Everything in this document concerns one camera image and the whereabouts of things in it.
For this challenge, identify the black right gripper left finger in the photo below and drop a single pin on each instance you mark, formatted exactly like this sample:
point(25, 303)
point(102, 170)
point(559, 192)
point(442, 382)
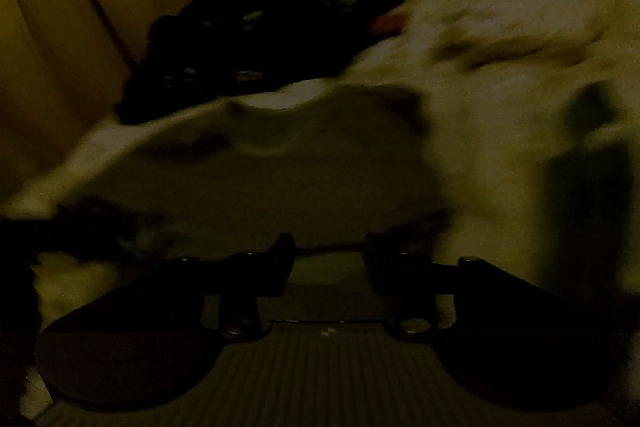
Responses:
point(158, 334)

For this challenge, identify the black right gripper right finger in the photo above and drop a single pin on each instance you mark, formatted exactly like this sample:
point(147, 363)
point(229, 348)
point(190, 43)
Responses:
point(560, 347)

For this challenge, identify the dark striped small shirt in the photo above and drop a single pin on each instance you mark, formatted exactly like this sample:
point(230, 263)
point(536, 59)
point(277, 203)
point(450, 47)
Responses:
point(329, 165)

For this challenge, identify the floral white bed duvet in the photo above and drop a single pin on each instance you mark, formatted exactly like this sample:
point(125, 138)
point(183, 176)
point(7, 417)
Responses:
point(533, 108)

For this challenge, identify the small red item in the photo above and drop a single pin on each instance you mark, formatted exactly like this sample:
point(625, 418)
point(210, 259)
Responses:
point(389, 23)

